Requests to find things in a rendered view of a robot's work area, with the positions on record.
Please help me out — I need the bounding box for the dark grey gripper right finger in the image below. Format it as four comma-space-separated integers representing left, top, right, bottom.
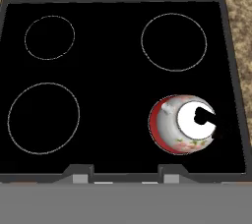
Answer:
157, 163, 198, 185

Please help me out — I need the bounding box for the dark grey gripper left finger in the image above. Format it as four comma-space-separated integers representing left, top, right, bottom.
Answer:
57, 163, 95, 185

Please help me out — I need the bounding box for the white floral kettle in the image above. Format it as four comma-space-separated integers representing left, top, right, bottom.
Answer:
148, 94, 224, 155

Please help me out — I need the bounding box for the black glass hob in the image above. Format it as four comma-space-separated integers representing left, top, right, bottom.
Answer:
0, 0, 252, 184

